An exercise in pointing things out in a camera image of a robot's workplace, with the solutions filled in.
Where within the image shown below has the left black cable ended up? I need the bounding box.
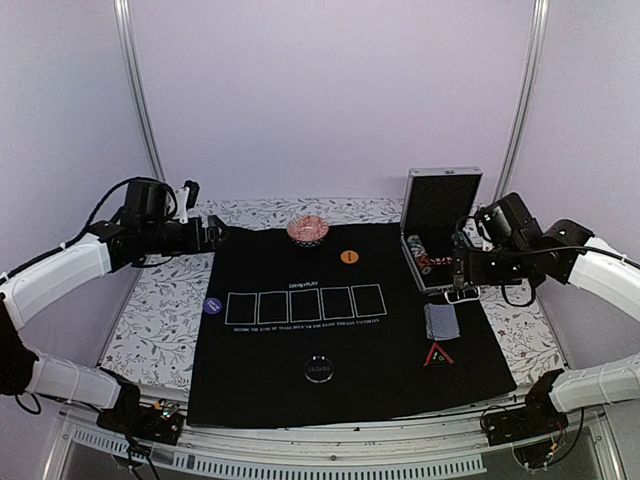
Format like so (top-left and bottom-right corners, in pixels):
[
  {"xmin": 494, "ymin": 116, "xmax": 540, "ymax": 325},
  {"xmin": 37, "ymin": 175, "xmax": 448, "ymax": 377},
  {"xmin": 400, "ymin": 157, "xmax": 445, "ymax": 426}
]
[{"xmin": 0, "ymin": 175, "xmax": 161, "ymax": 281}]

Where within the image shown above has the patterned small bowl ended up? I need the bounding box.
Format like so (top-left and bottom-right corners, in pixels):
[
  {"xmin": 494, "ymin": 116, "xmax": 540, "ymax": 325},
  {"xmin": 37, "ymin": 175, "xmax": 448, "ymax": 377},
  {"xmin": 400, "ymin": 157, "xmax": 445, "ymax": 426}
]
[{"xmin": 286, "ymin": 215, "xmax": 329, "ymax": 248}]

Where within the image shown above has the left aluminium frame post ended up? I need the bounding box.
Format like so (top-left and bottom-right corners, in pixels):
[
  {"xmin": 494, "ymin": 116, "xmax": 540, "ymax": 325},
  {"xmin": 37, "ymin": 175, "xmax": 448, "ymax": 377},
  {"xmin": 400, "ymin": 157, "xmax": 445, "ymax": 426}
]
[{"xmin": 113, "ymin": 0, "xmax": 167, "ymax": 181}]

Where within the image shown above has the aluminium frame post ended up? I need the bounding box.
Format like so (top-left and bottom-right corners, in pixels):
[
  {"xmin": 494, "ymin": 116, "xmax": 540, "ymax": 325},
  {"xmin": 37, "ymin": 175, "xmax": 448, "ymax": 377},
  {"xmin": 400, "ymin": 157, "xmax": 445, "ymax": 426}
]
[
  {"xmin": 113, "ymin": 0, "xmax": 167, "ymax": 181},
  {"xmin": 493, "ymin": 0, "xmax": 550, "ymax": 200}
]

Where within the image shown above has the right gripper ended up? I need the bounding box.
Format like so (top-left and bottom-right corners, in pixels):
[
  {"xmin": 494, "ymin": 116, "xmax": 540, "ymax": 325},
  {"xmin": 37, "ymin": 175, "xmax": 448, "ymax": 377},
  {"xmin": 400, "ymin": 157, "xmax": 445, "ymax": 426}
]
[{"xmin": 450, "ymin": 244, "xmax": 532, "ymax": 286}]

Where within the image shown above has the clear dealer button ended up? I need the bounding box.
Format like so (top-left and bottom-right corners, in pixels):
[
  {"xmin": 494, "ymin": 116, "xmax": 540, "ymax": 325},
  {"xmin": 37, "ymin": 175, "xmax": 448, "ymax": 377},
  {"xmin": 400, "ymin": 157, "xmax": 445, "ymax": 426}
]
[{"xmin": 303, "ymin": 355, "xmax": 335, "ymax": 384}]

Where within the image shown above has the right aluminium frame post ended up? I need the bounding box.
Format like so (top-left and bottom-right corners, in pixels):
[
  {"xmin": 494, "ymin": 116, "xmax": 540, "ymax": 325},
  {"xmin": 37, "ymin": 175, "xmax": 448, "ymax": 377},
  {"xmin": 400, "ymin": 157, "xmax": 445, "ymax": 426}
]
[{"xmin": 493, "ymin": 0, "xmax": 550, "ymax": 200}]

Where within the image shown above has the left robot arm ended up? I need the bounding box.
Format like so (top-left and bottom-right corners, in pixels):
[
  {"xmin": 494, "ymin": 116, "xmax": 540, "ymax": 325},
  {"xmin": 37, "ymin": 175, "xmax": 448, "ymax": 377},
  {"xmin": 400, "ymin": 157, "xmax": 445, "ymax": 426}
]
[{"xmin": 1, "ymin": 177, "xmax": 229, "ymax": 434}]

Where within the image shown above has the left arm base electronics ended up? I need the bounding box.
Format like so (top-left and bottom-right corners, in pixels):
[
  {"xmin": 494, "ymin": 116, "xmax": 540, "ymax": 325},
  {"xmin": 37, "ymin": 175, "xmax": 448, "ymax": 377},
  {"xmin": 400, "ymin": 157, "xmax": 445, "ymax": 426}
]
[{"xmin": 96, "ymin": 385, "xmax": 184, "ymax": 446}]

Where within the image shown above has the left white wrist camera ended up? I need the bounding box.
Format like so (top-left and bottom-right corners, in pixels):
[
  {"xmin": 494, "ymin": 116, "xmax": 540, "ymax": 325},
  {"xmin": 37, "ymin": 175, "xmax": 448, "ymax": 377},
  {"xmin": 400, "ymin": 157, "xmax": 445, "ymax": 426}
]
[{"xmin": 174, "ymin": 180, "xmax": 200, "ymax": 224}]

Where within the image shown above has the orange big blind button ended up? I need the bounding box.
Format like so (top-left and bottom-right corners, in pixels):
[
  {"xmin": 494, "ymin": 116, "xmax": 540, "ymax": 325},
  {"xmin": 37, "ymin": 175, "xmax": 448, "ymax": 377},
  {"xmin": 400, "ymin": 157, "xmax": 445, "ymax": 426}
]
[{"xmin": 340, "ymin": 250, "xmax": 359, "ymax": 265}]

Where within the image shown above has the blue playing card deck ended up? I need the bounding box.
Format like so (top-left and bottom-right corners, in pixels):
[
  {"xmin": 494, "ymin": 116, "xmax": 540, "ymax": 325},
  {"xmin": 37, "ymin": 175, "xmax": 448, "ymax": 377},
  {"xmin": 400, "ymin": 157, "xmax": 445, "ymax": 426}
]
[{"xmin": 424, "ymin": 304, "xmax": 460, "ymax": 341}]

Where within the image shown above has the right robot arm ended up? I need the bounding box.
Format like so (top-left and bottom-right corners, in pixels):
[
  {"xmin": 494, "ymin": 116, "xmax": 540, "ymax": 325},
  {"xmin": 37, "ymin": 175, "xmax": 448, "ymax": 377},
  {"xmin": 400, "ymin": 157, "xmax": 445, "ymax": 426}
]
[{"xmin": 452, "ymin": 192, "xmax": 639, "ymax": 436}]

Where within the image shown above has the red black triangle card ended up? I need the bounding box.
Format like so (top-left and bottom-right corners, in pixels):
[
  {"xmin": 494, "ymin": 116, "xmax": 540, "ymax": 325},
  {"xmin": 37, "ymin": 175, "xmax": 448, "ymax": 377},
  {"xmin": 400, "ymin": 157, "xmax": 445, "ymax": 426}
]
[{"xmin": 423, "ymin": 342, "xmax": 455, "ymax": 367}]

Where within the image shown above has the aluminium poker chip case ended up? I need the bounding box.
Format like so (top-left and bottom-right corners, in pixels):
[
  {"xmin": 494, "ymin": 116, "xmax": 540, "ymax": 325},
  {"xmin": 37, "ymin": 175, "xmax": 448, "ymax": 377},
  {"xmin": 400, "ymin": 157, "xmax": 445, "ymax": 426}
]
[{"xmin": 400, "ymin": 166, "xmax": 483, "ymax": 295}]

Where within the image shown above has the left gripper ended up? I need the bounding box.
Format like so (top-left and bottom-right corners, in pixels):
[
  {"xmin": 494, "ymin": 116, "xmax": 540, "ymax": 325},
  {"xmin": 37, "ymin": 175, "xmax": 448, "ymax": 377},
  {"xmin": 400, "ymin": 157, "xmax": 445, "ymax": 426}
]
[{"xmin": 142, "ymin": 213, "xmax": 235, "ymax": 257}]

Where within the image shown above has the black poker mat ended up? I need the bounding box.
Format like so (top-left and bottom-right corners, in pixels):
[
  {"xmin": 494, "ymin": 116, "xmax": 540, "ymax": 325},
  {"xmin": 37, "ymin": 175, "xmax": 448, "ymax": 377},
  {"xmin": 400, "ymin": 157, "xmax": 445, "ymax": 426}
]
[{"xmin": 187, "ymin": 223, "xmax": 516, "ymax": 428}]

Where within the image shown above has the left poker chip row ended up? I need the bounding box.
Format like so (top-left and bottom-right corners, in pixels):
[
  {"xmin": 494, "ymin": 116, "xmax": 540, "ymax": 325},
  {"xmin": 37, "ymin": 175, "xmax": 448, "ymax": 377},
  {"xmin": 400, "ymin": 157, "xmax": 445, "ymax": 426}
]
[{"xmin": 406, "ymin": 235, "xmax": 433, "ymax": 275}]

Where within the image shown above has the purple small blind button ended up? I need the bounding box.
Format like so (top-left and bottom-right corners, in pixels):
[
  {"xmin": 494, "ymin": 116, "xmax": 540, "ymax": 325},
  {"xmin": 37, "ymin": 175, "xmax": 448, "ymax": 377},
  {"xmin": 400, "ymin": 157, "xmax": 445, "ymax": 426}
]
[{"xmin": 203, "ymin": 297, "xmax": 224, "ymax": 315}]

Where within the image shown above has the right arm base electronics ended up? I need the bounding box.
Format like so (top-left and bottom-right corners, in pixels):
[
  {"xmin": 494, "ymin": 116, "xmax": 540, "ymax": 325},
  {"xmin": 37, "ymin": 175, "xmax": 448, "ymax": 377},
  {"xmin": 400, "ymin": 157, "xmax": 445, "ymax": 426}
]
[{"xmin": 479, "ymin": 404, "xmax": 569, "ymax": 471}]

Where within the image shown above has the front aluminium rail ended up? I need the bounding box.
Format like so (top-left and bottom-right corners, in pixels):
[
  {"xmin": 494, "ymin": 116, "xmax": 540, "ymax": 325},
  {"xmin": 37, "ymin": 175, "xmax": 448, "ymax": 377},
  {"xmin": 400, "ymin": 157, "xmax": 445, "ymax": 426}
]
[{"xmin": 43, "ymin": 392, "xmax": 627, "ymax": 479}]

